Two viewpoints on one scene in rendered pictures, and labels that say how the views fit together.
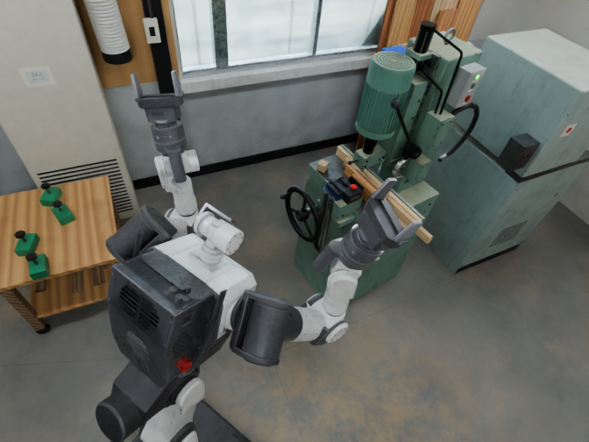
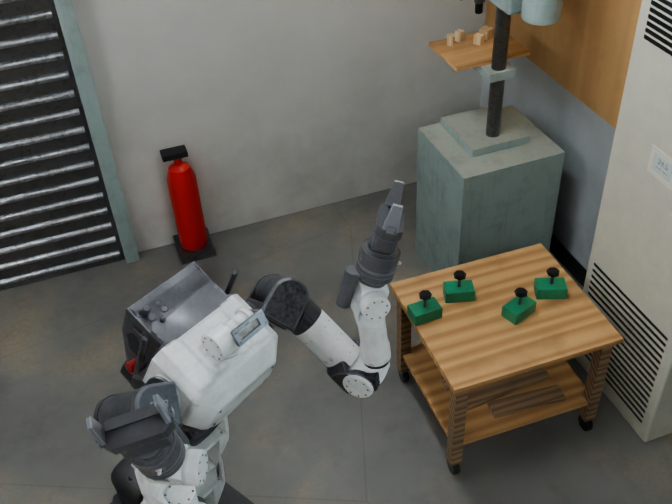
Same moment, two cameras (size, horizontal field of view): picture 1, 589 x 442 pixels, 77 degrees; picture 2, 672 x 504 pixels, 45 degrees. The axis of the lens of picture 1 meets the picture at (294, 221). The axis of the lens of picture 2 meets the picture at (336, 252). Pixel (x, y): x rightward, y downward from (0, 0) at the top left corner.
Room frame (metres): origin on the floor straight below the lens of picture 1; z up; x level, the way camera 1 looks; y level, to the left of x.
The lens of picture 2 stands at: (1.06, -0.94, 2.61)
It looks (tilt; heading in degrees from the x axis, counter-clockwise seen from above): 40 degrees down; 102
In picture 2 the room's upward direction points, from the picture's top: 3 degrees counter-clockwise
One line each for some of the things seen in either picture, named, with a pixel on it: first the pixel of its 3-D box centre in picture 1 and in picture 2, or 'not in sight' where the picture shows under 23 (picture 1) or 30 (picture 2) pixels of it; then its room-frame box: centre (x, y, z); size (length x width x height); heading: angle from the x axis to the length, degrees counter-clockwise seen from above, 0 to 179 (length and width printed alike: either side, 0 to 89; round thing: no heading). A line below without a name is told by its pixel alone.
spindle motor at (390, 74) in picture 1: (383, 97); not in sight; (1.44, -0.30, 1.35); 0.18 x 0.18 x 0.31
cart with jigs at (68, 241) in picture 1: (70, 249); (496, 348); (1.18, 1.25, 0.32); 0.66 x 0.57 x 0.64; 29
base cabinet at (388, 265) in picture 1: (355, 238); not in sight; (1.52, -0.39, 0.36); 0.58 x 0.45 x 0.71; 129
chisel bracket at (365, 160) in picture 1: (369, 158); not in sight; (1.45, -0.32, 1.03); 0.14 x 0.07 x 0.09; 129
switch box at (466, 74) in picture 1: (464, 85); not in sight; (1.53, -0.64, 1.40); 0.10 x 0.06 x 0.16; 129
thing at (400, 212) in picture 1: (383, 196); not in sight; (1.31, -0.41, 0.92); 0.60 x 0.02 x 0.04; 39
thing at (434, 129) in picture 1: (435, 129); not in sight; (1.46, -0.56, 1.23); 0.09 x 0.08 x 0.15; 129
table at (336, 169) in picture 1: (352, 200); not in sight; (1.31, -0.27, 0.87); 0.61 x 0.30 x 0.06; 39
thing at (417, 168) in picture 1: (415, 167); not in sight; (1.43, -0.54, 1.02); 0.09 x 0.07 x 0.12; 39
